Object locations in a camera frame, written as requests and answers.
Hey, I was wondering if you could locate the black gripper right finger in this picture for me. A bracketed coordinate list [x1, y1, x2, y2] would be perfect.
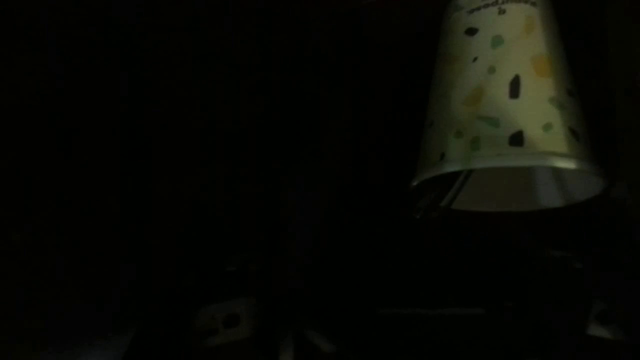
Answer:
[581, 299, 631, 346]

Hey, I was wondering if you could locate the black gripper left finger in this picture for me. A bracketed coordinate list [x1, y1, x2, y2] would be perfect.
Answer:
[188, 297, 266, 352]

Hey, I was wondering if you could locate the speckled white paper cup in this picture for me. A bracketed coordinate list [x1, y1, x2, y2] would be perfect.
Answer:
[410, 0, 608, 216]

